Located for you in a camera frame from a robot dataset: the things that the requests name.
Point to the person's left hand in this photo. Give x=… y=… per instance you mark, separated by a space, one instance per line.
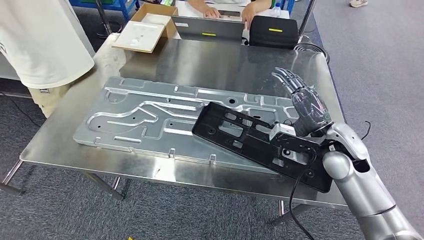
x=247 y=19

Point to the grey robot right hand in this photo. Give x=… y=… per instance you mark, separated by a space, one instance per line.
x=311 y=109

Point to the person's right hand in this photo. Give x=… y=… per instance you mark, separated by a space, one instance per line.
x=212 y=13

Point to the long black plastic part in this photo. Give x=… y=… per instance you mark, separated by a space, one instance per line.
x=212 y=129

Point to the person's right forearm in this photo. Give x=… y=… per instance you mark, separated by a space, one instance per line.
x=198 y=4

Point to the person's left forearm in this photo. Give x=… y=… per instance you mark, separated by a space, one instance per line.
x=260 y=6

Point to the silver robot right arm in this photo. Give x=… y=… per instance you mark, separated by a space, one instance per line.
x=361 y=185

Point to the steel workbench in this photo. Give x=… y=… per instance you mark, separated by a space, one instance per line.
x=215 y=66

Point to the grey laptop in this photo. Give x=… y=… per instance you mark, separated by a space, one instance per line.
x=205 y=26

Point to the clear plastic bottle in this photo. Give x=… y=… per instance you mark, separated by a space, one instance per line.
x=275 y=10

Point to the black case with yellow label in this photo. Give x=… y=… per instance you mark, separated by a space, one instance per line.
x=275 y=39

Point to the cardboard box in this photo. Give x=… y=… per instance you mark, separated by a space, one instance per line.
x=155 y=10

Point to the black metal pole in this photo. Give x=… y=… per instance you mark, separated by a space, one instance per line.
x=306 y=20

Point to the blue metal cart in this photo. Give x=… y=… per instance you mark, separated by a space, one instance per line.
x=126 y=5

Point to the person's shoe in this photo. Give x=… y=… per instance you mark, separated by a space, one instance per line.
x=359 y=3

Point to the large stamped metal plate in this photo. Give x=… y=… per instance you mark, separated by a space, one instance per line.
x=132 y=132

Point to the person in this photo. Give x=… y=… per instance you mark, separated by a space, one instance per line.
x=39 y=39

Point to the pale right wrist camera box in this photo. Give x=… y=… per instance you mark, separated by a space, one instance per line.
x=281 y=130

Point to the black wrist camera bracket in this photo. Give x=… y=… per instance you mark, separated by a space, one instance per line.
x=298 y=144

